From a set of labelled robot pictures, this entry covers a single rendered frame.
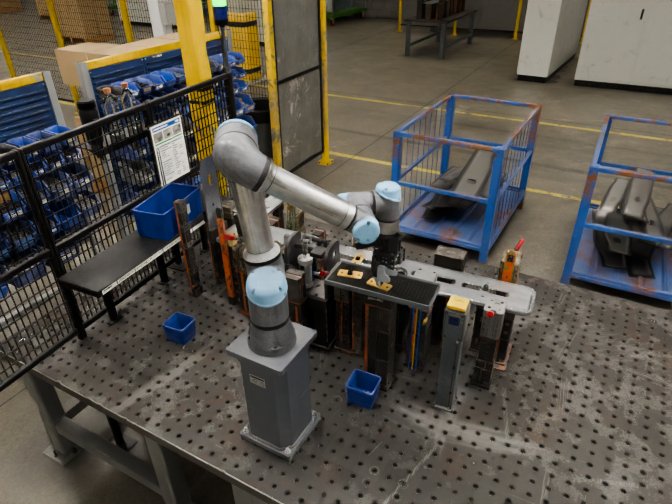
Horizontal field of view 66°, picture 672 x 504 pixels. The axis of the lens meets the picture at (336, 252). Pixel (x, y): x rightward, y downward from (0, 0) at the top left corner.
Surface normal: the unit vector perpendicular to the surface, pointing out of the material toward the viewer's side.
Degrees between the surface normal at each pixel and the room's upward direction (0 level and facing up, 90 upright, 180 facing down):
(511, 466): 0
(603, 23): 90
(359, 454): 0
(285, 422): 90
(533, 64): 90
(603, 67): 90
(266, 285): 7
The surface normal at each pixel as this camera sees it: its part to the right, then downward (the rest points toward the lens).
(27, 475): -0.01, -0.85
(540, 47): -0.54, 0.45
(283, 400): 0.27, 0.50
